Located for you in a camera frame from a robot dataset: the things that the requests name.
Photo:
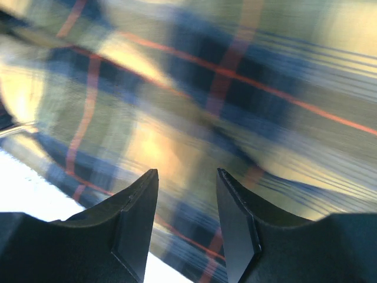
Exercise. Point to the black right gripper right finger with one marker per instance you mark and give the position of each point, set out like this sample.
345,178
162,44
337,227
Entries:
264,243

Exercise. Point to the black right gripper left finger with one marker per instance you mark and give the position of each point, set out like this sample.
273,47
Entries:
108,242

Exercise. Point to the yellow plaid long sleeve shirt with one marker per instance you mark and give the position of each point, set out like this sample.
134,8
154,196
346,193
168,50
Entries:
281,94

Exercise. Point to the floral tablecloth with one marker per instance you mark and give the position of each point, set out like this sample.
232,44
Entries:
24,190

